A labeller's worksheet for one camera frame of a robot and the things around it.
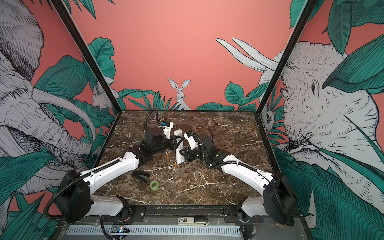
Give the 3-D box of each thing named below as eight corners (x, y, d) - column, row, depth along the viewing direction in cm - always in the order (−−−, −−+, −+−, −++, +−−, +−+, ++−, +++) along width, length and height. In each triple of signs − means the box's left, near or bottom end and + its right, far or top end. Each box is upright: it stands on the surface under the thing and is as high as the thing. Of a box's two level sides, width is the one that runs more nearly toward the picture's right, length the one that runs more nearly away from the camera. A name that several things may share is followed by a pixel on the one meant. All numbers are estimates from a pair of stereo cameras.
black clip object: (131, 179, 87) (129, 177, 85) (134, 171, 90) (133, 169, 88) (147, 182, 86) (146, 180, 84) (150, 174, 89) (149, 172, 87)
